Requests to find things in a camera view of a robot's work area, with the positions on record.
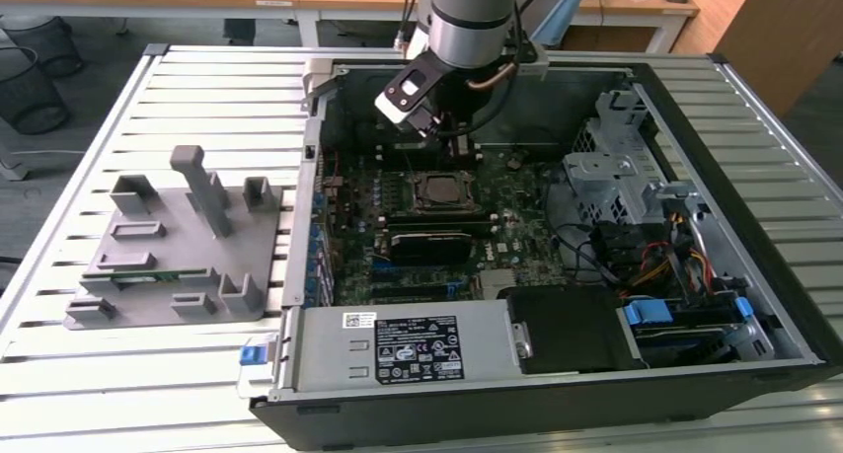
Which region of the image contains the CPU socket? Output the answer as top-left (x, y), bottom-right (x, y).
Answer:
top-left (407, 171), bottom-right (478, 215)

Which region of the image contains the black RAM slot row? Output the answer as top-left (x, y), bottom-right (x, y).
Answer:
top-left (386, 213), bottom-right (497, 236)
top-left (374, 143), bottom-right (483, 162)

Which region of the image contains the grey case latch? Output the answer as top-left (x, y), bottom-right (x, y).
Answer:
top-left (301, 57), bottom-right (339, 114)

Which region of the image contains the silver drive cage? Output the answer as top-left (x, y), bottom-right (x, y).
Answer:
top-left (563, 90), bottom-right (669, 227)

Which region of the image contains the black graphics card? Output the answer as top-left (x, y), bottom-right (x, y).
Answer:
top-left (387, 232), bottom-right (475, 267)

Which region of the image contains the green motherboard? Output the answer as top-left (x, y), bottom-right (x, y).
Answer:
top-left (315, 149), bottom-right (575, 309)

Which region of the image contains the wooden office desk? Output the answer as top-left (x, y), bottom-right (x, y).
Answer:
top-left (293, 0), bottom-right (701, 54)
top-left (0, 0), bottom-right (318, 47)

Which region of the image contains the black expansion slot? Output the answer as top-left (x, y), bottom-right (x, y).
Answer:
top-left (373, 270), bottom-right (474, 284)
top-left (369, 285), bottom-right (463, 299)

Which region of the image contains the silver chipset heatsink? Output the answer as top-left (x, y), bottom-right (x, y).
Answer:
top-left (478, 269), bottom-right (521, 296)

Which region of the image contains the grey parts rack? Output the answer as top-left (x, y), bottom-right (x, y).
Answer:
top-left (62, 145), bottom-right (286, 332)

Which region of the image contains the blue disk carrier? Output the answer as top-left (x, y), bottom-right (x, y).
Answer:
top-left (622, 298), bottom-right (676, 330)

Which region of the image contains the wooden cabinet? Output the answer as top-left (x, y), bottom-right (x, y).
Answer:
top-left (672, 0), bottom-right (843, 117)

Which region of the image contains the silver power supply unit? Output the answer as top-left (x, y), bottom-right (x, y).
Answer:
top-left (267, 302), bottom-right (529, 391)

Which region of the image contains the green RAM stick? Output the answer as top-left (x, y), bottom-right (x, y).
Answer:
top-left (111, 268), bottom-right (214, 283)

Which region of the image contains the blue case latch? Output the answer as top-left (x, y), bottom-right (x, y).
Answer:
top-left (241, 340), bottom-right (278, 367)

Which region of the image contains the black PC case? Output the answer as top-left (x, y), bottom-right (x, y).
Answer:
top-left (249, 56), bottom-right (843, 453)

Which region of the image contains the black mesh waste bin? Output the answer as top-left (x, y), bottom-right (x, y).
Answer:
top-left (0, 45), bottom-right (73, 136)
top-left (0, 14), bottom-right (87, 78)

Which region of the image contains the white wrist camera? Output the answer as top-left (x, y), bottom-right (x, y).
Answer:
top-left (373, 52), bottom-right (450, 138)

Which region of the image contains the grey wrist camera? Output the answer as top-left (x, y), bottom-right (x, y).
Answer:
top-left (517, 40), bottom-right (551, 83)

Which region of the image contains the black wire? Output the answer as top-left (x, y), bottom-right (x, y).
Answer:
top-left (551, 220), bottom-right (625, 291)

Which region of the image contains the silver metal bracket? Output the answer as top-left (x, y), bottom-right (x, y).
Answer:
top-left (642, 180), bottom-right (705, 212)

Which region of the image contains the coloured power wire bundle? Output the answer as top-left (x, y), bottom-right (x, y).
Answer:
top-left (618, 210), bottom-right (720, 299)

